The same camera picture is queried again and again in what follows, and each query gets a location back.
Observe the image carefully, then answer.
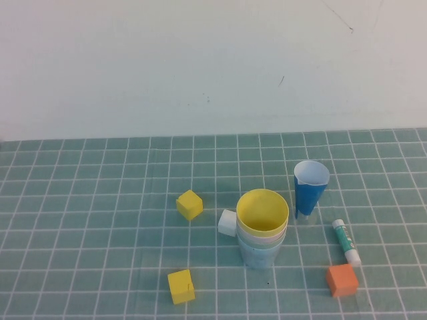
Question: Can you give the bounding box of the green white glue stick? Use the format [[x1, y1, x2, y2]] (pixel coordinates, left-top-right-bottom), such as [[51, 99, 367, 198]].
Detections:
[[332, 219, 363, 267]]

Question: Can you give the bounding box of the green plastic cup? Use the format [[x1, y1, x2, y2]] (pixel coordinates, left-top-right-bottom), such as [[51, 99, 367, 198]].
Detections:
[[238, 237, 286, 251]]

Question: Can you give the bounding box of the white foam cube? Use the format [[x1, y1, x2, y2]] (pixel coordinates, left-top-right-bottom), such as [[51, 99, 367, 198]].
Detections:
[[218, 208, 238, 237]]

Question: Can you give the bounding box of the blue paper cone cup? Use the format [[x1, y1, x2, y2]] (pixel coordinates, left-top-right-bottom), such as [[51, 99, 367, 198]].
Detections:
[[294, 159, 331, 221]]

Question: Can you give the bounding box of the pink plastic cup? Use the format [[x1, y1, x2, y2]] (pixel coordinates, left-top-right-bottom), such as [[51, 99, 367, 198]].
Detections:
[[237, 229, 288, 247]]

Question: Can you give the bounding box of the yellow notched foam cube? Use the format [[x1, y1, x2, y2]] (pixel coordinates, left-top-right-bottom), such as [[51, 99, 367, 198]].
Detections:
[[175, 189, 204, 221]]

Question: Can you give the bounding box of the light blue plastic cup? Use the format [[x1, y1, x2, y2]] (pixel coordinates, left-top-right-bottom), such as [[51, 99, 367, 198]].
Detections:
[[238, 242, 283, 271]]

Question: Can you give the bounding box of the orange foam cube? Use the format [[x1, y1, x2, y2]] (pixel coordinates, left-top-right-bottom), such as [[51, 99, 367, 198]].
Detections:
[[325, 263, 360, 298]]

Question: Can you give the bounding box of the yellow foam cube with slit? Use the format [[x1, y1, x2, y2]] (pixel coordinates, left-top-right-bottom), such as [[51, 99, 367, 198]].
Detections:
[[167, 269, 196, 305]]

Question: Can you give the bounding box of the yellow plastic cup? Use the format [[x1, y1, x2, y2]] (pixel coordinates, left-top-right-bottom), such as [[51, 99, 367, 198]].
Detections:
[[236, 189, 290, 239]]

